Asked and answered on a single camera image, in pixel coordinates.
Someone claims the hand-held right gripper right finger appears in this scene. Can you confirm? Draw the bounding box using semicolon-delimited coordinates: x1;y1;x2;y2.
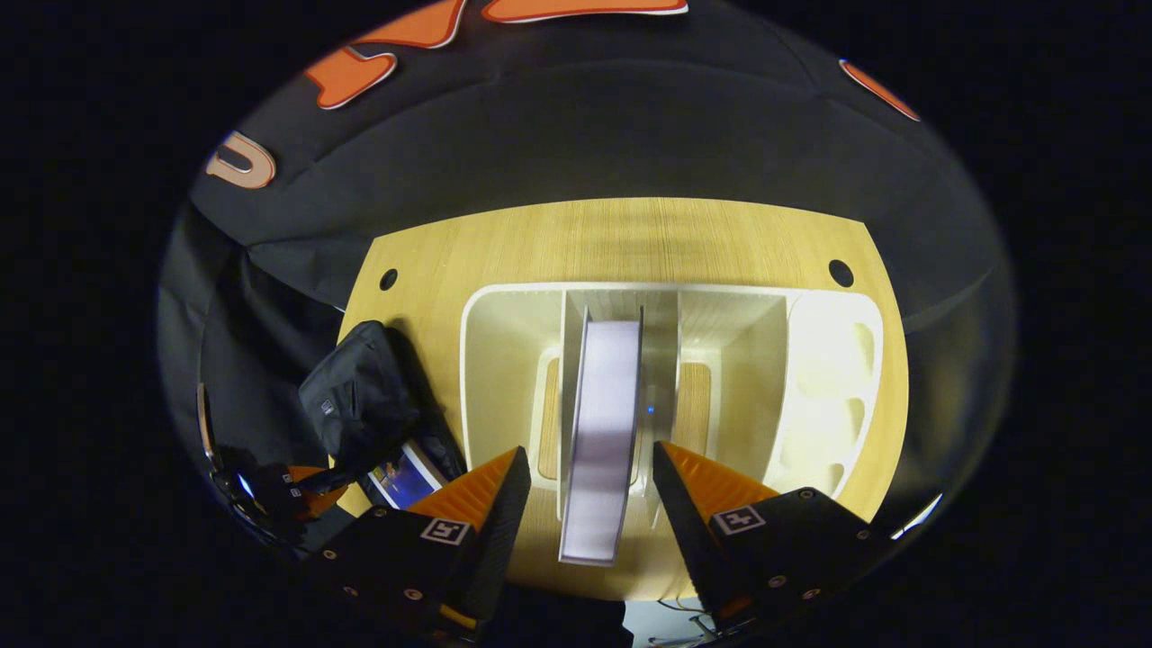
652;439;894;635

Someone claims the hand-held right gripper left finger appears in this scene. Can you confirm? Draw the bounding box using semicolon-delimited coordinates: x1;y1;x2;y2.
300;445;534;635

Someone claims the blue spine book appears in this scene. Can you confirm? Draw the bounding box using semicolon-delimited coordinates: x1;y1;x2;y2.
364;439;446;512

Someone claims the black schoolbag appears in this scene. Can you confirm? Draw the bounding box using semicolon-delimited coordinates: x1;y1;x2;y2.
297;319;469;509

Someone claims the white spine book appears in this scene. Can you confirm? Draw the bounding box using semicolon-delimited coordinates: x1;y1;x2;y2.
558;306;647;568

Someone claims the white bookshelf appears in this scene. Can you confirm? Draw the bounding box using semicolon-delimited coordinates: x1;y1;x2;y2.
459;282;886;541

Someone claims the black backdrop cloth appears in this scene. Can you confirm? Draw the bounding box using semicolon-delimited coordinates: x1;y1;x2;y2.
157;0;1018;577

